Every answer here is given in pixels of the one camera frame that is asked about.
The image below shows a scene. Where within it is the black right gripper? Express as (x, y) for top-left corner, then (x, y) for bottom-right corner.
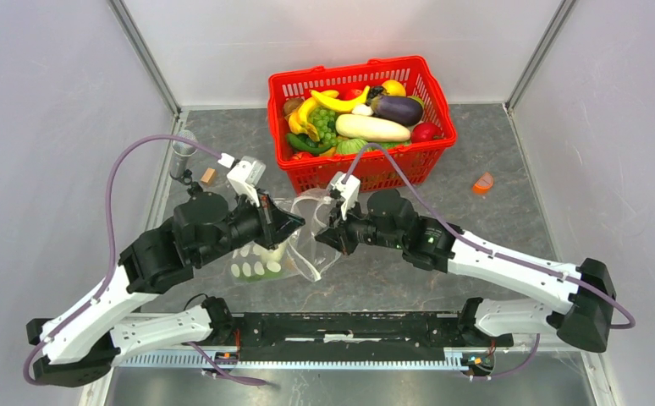
(316, 195), (405, 255)

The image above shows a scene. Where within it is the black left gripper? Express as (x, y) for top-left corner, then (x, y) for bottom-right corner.
(199, 185), (308, 266)

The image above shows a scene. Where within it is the clear zip top bag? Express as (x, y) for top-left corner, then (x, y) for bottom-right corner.
(225, 189), (342, 283)

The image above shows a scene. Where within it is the purple eggplant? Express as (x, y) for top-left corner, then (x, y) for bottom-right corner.
(370, 95), (424, 127)

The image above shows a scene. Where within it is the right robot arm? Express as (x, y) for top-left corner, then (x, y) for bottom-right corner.
(316, 190), (616, 353)

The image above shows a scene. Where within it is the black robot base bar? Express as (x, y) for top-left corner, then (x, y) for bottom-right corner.
(203, 311), (514, 362)

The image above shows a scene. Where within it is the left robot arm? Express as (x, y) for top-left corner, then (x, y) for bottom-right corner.
(24, 192), (305, 387)

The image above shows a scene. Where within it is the red plastic basket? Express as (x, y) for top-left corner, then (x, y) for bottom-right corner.
(267, 56), (457, 193)

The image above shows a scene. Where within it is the small wooden block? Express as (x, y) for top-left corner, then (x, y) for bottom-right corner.
(200, 167), (217, 187)

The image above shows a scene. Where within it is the dark green cucumber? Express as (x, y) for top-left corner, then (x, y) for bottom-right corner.
(285, 133), (332, 156)

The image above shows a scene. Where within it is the white long squash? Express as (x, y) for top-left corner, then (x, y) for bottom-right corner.
(335, 114), (411, 142)

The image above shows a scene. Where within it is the yellow banana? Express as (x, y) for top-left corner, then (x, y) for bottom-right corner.
(287, 97), (322, 144)
(311, 85), (370, 113)

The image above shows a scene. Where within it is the green grape bunch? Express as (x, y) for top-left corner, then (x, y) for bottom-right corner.
(308, 107), (339, 146)

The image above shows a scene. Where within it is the red apple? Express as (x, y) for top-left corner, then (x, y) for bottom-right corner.
(410, 122), (443, 144)

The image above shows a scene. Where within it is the orange slice toy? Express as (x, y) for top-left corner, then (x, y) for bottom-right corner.
(471, 172), (494, 195)

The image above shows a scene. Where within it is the yellow lemon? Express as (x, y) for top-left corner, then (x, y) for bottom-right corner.
(381, 80), (406, 96)

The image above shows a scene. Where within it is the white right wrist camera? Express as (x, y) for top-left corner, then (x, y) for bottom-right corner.
(327, 172), (361, 220)

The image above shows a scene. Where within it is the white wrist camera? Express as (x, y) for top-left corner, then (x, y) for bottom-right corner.
(217, 153), (266, 207)
(327, 172), (361, 220)

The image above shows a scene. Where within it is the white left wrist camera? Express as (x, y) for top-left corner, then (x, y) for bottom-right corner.
(217, 153), (266, 207)

